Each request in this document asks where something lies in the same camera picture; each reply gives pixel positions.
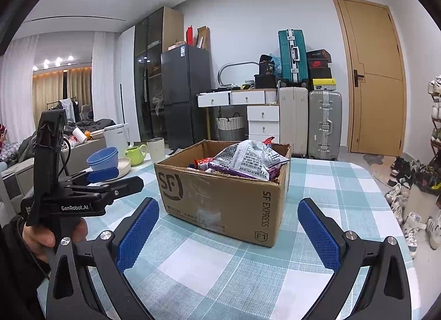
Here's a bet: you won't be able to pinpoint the beige tumbler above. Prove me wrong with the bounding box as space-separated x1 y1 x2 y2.
146 138 166 164

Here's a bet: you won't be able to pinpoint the white drawer desk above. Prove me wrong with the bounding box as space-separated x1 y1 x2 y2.
196 87 280 141

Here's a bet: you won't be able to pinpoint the person's left forearm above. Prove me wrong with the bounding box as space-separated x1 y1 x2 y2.
0 215 52 320

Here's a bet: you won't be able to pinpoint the silver suitcase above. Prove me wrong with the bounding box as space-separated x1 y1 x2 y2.
308 90 343 161

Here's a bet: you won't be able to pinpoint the wooden door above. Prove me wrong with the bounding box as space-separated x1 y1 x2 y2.
332 0 405 158

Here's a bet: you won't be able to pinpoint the cream plate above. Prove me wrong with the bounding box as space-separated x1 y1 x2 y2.
115 158 132 176

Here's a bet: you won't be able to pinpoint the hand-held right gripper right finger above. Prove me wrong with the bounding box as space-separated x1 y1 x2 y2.
297 198 412 320

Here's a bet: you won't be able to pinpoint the white kettle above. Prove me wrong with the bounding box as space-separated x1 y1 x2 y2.
103 123 134 148

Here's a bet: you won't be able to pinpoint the beige suitcase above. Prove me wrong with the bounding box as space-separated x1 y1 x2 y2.
277 86 309 158

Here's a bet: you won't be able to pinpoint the grey chair back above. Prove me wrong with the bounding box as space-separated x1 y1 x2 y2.
0 168 26 214

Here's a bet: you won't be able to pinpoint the yellow black shoebox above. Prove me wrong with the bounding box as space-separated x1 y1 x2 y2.
312 78 337 91

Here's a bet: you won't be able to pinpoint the green mug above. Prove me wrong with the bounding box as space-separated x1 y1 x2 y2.
125 144 148 166

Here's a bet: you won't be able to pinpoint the tall open carton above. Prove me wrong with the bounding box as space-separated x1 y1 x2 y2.
196 26 211 50

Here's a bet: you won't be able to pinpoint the cardboard box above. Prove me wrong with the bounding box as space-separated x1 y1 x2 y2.
154 139 292 248

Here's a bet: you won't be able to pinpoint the white tall cabinet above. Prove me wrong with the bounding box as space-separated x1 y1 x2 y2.
115 25 142 138

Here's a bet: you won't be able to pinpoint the purple snack packet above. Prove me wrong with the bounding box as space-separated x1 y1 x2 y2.
208 140 291 182

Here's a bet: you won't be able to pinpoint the clothes rack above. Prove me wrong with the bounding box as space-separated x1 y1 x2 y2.
46 97 78 121

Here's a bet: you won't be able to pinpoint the beige sofa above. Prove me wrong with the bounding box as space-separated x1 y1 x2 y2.
65 134 107 176

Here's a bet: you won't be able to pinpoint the shoe rack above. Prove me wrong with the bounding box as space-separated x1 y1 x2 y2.
427 79 441 165

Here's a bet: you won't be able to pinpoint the blue plastic bag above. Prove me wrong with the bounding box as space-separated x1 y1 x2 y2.
269 53 282 76

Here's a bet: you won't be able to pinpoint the person's left hand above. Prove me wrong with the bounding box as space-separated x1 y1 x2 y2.
21 218 89 263

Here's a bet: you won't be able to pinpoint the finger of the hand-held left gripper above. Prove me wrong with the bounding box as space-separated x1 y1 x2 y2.
68 166 120 186
86 176 144 198

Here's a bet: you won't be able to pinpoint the dark refrigerator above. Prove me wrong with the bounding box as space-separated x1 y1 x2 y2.
161 44 211 150

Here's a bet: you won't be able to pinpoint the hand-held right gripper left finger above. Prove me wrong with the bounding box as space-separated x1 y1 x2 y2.
46 197 161 320

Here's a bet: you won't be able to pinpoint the chrome curved rail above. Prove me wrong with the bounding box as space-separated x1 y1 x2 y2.
218 61 260 88

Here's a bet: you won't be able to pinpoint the beige curtains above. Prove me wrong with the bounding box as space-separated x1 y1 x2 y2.
33 68 92 114

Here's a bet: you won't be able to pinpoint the glass door cabinet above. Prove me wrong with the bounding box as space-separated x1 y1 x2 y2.
134 6 184 143

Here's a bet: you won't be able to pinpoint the black cable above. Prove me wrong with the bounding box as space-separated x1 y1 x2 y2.
58 139 71 177

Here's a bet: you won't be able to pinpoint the black storage case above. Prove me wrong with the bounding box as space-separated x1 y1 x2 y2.
254 73 280 89

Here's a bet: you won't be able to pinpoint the woven basket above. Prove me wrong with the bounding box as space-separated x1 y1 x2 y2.
216 113 244 132

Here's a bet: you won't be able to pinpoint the black clothing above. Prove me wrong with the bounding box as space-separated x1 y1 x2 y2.
74 118 116 132

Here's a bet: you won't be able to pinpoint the teal suitcase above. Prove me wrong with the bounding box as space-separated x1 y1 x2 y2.
278 29 309 87

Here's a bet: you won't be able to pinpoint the teal checked tablecloth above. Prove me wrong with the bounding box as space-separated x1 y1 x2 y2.
36 158 414 320

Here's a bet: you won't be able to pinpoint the white curtain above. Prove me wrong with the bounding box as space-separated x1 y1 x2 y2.
0 34 38 141
91 30 121 124

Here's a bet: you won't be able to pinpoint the black bag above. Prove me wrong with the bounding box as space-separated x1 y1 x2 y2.
258 54 279 75

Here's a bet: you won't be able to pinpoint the pile of shoes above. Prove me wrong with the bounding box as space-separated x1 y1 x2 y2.
374 156 441 258

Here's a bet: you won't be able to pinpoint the red snack packet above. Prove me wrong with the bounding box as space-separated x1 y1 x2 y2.
188 157 215 172

